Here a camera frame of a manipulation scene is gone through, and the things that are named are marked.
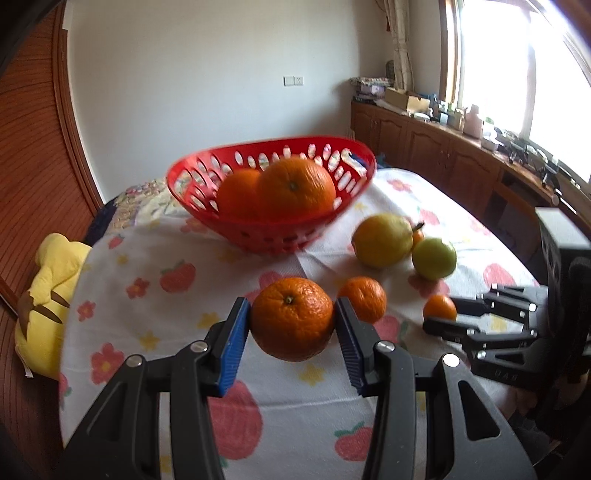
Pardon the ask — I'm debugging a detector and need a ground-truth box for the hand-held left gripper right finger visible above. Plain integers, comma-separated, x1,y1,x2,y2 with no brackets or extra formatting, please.
335,298,539,480

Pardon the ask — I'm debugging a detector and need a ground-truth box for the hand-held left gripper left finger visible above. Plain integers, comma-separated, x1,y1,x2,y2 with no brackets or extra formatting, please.
60,296,252,480

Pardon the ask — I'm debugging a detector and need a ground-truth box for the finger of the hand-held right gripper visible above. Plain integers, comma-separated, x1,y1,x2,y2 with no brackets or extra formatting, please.
422,318,551,385
451,285,550,329

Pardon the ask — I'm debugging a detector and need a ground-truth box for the small round kumquat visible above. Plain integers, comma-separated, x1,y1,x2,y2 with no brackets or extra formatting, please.
423,294,458,322

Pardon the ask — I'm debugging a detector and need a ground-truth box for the medium orange tangerine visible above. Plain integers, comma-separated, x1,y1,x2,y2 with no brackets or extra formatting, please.
250,276,335,363
337,276,387,324

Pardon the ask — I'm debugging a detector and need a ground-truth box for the red perforated plastic basket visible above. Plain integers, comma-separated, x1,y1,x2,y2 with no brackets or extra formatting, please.
165,135,378,256

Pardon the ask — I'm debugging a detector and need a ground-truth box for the large navel orange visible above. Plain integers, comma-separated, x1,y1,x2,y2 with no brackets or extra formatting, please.
256,157,337,221
216,168,264,221

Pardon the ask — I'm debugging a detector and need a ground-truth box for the fruit and flower printed tablecloth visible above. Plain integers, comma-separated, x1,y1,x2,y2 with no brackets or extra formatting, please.
58,168,546,480

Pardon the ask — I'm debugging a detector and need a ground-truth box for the green apple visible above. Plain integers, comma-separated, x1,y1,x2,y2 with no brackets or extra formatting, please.
412,237,458,280

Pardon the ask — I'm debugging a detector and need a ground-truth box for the dark wooden chair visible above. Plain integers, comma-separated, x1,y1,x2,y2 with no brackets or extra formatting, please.
485,178,561,282

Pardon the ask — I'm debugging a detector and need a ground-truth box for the yellow-green pear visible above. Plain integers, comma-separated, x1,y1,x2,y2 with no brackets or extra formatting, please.
352,213,414,269

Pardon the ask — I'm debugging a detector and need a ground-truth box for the low wooden cabinet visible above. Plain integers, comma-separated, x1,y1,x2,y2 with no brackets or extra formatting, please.
351,99,578,241

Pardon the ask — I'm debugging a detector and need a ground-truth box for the floral bed blanket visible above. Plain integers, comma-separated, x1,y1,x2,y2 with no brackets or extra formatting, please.
90,178,181,241

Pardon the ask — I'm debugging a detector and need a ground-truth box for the pale pink bottle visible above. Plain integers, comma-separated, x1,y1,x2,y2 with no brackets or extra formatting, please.
463,105,483,138

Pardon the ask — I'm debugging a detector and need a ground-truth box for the yellow plush toy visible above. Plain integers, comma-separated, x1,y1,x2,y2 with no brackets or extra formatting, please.
14,233,93,381

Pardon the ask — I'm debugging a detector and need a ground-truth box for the wooden framed window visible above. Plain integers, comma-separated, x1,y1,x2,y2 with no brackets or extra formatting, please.
438,0,591,183

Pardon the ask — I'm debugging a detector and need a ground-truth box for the open cardboard box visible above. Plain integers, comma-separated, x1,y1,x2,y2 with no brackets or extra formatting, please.
384,88,430,114

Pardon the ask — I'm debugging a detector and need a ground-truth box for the pile of folded cloths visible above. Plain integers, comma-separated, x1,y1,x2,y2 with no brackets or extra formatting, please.
349,76,393,100

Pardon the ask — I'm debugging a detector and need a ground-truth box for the patterned beige curtain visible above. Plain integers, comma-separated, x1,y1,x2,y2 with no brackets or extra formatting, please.
374,0,414,90

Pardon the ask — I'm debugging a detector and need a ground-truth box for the brown slatted wooden wardrobe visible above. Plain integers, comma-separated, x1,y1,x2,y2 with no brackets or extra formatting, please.
0,0,107,462

